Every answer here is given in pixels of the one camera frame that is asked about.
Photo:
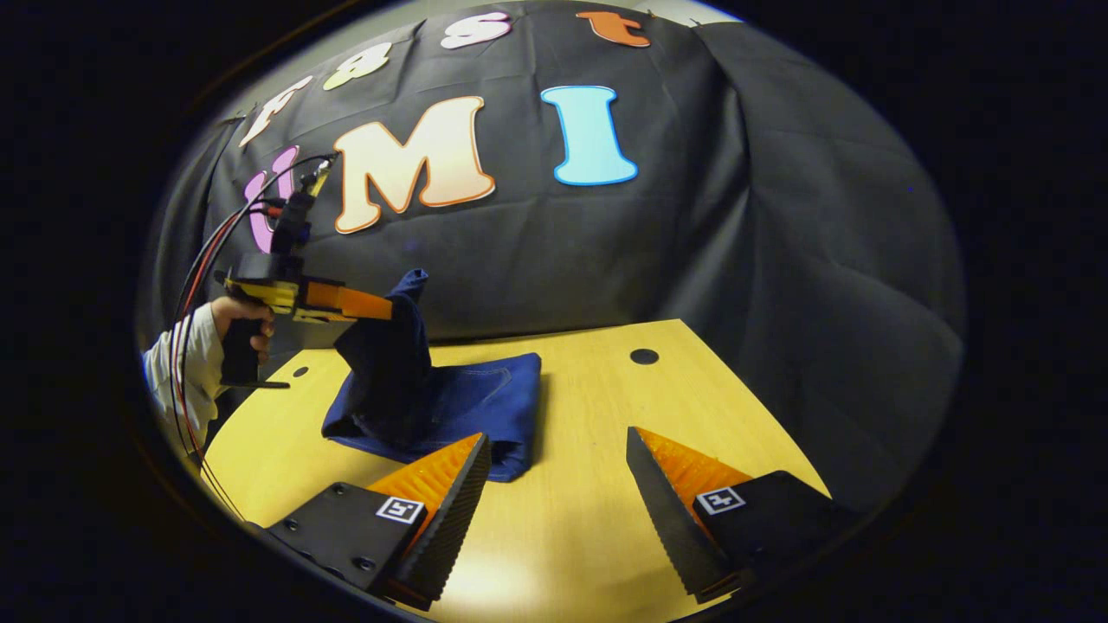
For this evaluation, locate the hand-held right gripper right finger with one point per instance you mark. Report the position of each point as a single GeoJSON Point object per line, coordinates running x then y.
{"type": "Point", "coordinates": [671, 519]}

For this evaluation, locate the black backdrop cloth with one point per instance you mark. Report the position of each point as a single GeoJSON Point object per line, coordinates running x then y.
{"type": "Point", "coordinates": [606, 242]}

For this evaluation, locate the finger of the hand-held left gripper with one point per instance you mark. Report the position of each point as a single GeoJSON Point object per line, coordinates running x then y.
{"type": "Point", "coordinates": [351, 303]}

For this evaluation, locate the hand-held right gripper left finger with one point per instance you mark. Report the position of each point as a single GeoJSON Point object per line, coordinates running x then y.
{"type": "Point", "coordinates": [450, 519]}

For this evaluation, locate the blue denim jeans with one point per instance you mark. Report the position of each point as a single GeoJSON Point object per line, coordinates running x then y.
{"type": "Point", "coordinates": [407, 381]}

